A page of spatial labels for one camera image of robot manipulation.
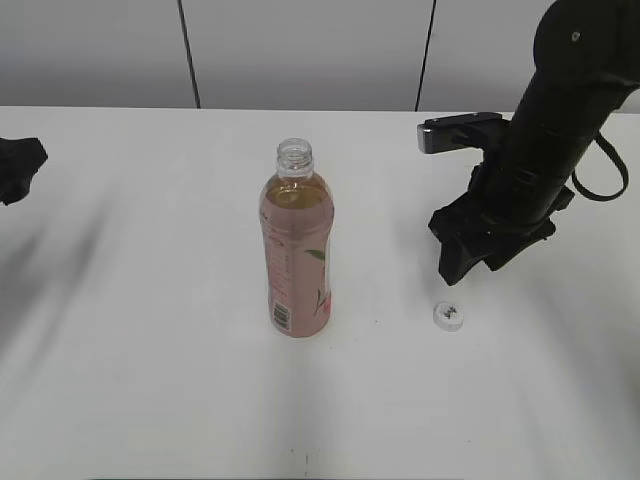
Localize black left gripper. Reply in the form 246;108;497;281
0;137;48;205

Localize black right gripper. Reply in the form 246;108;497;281
428;162;573;286

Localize white bottle cap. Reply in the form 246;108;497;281
433;301;464;333

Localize pink label tea bottle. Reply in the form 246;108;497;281
259;138;335;338

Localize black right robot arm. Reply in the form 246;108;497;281
417;1;639;285

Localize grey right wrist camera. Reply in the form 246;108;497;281
417;112;510;155

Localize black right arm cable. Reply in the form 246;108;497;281
572;130;629;199

